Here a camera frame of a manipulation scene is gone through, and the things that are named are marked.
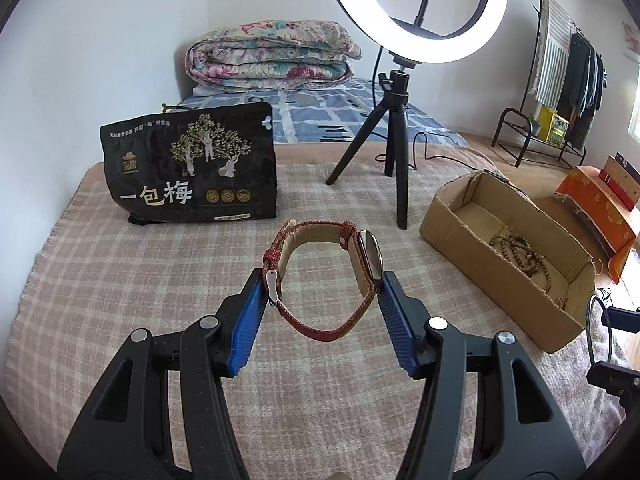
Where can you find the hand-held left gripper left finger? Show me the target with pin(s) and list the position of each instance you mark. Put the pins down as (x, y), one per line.
(245, 330)

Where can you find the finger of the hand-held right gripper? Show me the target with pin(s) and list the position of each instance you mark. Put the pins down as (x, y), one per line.
(617, 377)
(625, 319)

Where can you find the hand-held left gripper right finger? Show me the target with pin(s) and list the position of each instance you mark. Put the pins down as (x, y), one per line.
(397, 325)

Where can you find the dark thin bangle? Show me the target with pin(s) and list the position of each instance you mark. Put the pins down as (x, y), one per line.
(589, 330)

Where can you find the cardboard box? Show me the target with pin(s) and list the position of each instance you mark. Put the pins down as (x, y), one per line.
(500, 305)

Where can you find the plaid blanket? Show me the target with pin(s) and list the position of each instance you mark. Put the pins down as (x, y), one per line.
(150, 285)

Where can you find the orange cloth covered table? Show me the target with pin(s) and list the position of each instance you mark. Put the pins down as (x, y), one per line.
(600, 205)

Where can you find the tan gift box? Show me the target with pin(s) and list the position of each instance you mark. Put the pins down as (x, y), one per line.
(617, 187)

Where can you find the dark flat box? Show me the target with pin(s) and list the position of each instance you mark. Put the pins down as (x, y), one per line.
(631, 167)

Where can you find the black printed snack bag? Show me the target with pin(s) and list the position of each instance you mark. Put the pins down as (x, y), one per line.
(165, 195)

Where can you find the black tripod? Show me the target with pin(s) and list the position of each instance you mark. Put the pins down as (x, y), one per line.
(397, 160)

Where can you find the yellow crate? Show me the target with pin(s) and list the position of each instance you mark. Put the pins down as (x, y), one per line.
(552, 125)

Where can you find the window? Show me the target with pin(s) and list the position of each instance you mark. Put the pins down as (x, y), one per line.
(635, 105)

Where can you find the blue checked mattress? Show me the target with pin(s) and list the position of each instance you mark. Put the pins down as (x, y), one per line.
(310, 120)

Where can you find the hanging dark clothes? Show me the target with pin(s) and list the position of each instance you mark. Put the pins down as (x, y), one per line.
(580, 90)

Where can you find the striped towel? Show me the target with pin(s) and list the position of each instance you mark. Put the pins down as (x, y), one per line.
(550, 55)

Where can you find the folded floral quilt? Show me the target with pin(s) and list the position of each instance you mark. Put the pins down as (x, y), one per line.
(270, 55)

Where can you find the floral curtain valance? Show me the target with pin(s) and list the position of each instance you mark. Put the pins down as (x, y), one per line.
(631, 37)

